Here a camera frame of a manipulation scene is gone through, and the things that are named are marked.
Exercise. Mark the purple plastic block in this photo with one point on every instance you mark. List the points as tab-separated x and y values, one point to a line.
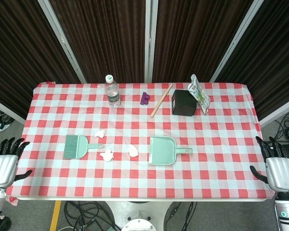
145	99

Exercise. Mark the white green snack pouch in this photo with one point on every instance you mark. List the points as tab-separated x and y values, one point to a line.
200	95

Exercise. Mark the black cardboard box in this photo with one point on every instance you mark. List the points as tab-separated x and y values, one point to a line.
184	103

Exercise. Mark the silver partition frame post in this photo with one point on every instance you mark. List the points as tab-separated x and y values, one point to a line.
62	41
150	41
236	41

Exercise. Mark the clear water bottle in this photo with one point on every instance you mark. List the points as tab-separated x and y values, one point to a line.
113	95

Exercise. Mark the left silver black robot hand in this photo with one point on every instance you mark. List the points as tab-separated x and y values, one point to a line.
2	168

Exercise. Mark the wooden stick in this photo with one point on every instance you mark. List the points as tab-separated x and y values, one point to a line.
161	101

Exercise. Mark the mint green hand brush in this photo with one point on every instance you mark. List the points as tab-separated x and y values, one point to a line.
73	147

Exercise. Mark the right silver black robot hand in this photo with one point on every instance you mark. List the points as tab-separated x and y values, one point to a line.
281	173

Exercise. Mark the red white checkered tablecloth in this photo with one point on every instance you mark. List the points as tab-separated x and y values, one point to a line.
139	183

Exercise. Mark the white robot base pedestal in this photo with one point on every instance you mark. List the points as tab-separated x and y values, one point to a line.
139	216

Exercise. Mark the mint green dustpan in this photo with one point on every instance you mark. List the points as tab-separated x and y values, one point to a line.
161	151

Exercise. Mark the white paper scrap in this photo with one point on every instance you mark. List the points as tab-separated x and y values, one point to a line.
100	133
107	155
133	150

